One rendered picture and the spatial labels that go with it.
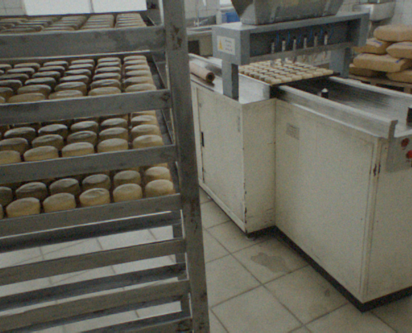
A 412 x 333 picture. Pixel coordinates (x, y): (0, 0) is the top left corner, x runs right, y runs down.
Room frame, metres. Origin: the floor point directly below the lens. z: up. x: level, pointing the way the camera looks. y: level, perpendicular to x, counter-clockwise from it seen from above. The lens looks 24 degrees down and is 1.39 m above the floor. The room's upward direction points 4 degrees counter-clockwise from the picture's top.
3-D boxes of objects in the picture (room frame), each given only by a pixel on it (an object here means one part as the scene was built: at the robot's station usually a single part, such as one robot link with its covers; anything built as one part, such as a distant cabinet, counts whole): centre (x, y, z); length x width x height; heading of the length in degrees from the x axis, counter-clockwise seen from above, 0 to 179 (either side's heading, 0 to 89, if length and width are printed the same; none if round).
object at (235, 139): (2.70, -0.28, 0.42); 1.28 x 0.72 x 0.84; 22
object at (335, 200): (1.79, -0.64, 0.45); 0.70 x 0.34 x 0.90; 22
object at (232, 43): (2.26, -0.45, 1.01); 0.72 x 0.33 x 0.34; 112
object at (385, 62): (5.28, -2.25, 0.32); 0.72 x 0.42 x 0.17; 31
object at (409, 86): (5.38, -2.45, 0.06); 1.20 x 0.80 x 0.11; 29
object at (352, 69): (5.64, -2.30, 0.19); 0.72 x 0.42 x 0.15; 119
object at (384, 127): (2.31, -0.28, 0.87); 2.01 x 0.03 x 0.07; 22
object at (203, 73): (2.69, 0.02, 0.87); 0.40 x 0.06 x 0.06; 17
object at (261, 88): (2.63, -0.08, 0.88); 1.28 x 0.01 x 0.07; 22
